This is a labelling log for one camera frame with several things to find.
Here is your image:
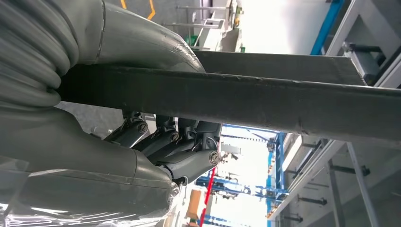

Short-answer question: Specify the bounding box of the blue metal shelf rack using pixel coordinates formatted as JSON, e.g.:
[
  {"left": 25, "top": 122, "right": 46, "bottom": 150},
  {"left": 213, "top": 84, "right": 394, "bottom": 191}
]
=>
[{"left": 195, "top": 123, "right": 289, "bottom": 227}]

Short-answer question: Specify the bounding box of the stainless steel workbench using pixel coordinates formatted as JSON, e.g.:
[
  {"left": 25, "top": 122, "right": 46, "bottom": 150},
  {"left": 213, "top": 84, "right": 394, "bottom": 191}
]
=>
[{"left": 268, "top": 0, "right": 401, "bottom": 227}]

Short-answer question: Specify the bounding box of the brown cardboard box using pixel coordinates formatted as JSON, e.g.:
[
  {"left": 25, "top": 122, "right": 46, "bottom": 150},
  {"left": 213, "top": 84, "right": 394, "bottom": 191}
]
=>
[{"left": 185, "top": 189, "right": 203, "bottom": 220}]

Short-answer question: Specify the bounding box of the red barrier belt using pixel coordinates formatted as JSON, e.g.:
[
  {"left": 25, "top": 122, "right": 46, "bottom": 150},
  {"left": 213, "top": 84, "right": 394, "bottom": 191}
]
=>
[{"left": 199, "top": 167, "right": 218, "bottom": 227}]

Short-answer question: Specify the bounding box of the blue metal beam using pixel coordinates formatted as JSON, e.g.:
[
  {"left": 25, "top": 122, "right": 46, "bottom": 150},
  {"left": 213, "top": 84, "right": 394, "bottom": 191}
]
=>
[{"left": 310, "top": 0, "right": 345, "bottom": 56}]

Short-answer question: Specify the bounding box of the grey metal frame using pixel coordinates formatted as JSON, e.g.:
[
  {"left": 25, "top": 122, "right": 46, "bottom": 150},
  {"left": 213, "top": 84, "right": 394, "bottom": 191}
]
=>
[{"left": 163, "top": 4, "right": 245, "bottom": 52}]

